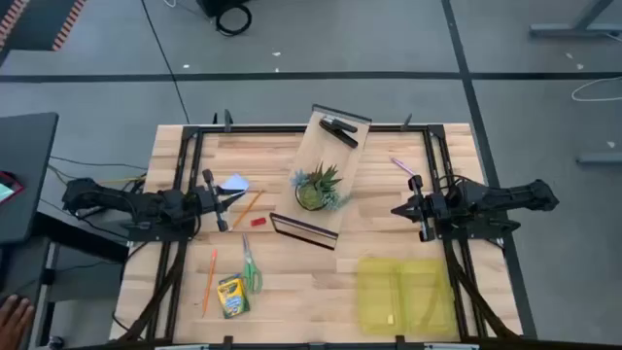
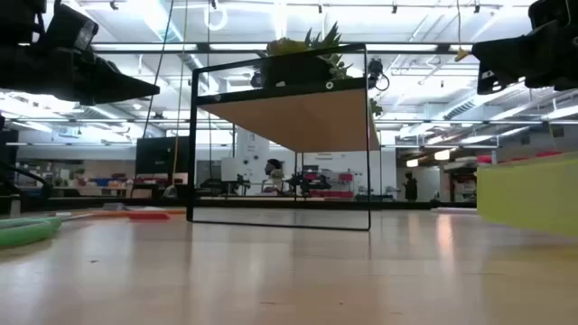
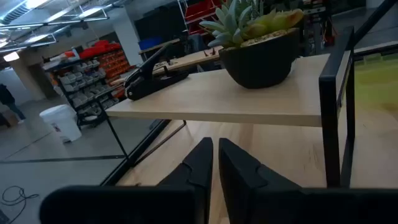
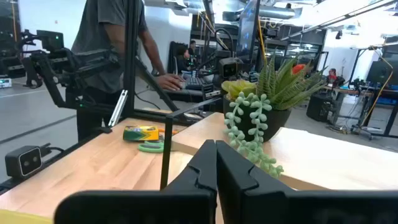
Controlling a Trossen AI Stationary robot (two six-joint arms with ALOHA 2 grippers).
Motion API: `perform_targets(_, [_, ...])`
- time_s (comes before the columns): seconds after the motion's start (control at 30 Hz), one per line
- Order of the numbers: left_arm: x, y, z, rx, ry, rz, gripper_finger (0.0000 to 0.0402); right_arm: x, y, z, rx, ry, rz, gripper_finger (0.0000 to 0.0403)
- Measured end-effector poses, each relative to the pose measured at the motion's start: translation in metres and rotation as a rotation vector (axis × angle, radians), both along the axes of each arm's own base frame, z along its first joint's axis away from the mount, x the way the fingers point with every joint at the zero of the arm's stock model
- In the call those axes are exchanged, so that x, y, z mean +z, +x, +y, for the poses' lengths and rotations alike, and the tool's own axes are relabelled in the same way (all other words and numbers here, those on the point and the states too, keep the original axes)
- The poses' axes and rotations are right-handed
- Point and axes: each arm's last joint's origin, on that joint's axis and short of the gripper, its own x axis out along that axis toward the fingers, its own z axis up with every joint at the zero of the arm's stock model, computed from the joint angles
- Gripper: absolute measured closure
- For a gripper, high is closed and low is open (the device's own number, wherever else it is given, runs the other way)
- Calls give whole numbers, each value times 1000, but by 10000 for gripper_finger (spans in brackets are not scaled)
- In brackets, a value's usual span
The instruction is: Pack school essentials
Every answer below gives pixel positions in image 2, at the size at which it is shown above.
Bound red eraser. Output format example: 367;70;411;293
127;211;172;221

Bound white hanging ring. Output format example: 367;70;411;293
202;3;229;32

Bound black hanging camera device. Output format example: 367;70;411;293
367;57;390;90

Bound wooden shelf riser black frame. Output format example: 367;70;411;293
186;42;381;232

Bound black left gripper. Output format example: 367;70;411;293
0;42;161;106

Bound succulent plant in black pot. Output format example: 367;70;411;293
259;21;354;89

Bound black monitor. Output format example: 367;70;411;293
135;136;191;178

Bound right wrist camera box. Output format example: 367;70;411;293
527;0;578;31

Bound yellow hanging rope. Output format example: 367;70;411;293
172;0;189;181

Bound red parts rack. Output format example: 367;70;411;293
309;171;356;199

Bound yellow hanging cord plug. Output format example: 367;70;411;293
454;0;471;63

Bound transparent yellow pencil case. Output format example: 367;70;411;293
476;152;578;239

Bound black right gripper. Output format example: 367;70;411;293
471;17;578;96

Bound person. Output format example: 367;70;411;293
403;172;419;202
264;158;286;196

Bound black hanging cable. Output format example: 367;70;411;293
142;0;175;139

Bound green handled scissors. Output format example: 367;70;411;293
0;215;63;248

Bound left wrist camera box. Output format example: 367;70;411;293
44;3;99;51

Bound black metal table frame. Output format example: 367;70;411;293
17;196;478;212

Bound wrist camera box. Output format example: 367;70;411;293
527;0;578;31
44;3;99;51

